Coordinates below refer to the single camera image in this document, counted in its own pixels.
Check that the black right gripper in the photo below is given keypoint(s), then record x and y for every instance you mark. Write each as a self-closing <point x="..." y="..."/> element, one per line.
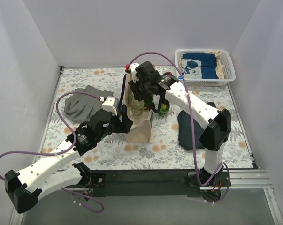
<point x="135" y="88"/>

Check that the blue printed cloth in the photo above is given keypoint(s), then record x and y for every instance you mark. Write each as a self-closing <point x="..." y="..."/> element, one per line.
<point x="198" y="66"/>

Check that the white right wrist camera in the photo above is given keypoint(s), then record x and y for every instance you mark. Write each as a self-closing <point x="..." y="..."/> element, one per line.
<point x="131" y="72"/>

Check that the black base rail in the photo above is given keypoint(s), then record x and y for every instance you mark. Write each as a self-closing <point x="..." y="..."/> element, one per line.
<point x="145" y="183"/>

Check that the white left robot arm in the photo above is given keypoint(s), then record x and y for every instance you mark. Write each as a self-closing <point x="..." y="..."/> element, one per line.
<point x="27" y="186"/>

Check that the floral table mat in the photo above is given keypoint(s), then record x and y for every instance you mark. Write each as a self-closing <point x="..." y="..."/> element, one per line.
<point x="115" y="153"/>

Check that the green perrier bottle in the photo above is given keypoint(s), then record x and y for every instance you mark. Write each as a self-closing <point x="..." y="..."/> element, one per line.
<point x="147" y="104"/>
<point x="164" y="108"/>

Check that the grey folded cloth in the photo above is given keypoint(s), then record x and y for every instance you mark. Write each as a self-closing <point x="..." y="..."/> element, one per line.
<point x="79" y="107"/>

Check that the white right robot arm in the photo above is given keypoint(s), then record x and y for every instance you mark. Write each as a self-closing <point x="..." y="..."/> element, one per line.
<point x="216" y="124"/>

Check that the clear chang bottle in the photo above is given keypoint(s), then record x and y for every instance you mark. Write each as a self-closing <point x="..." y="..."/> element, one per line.
<point x="130" y="96"/>
<point x="137" y="107"/>

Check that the beige cloth in basket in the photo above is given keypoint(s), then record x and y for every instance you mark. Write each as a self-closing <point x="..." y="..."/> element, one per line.
<point x="219" y="65"/>

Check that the dark folded shorts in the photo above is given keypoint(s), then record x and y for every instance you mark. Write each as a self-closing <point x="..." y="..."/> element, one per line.
<point x="184" y="133"/>

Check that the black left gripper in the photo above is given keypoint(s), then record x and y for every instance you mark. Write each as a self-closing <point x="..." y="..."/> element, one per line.
<point x="121" y="118"/>

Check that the beige canvas tote bag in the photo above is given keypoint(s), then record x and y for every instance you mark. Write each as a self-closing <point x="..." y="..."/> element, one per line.
<point x="142" y="129"/>

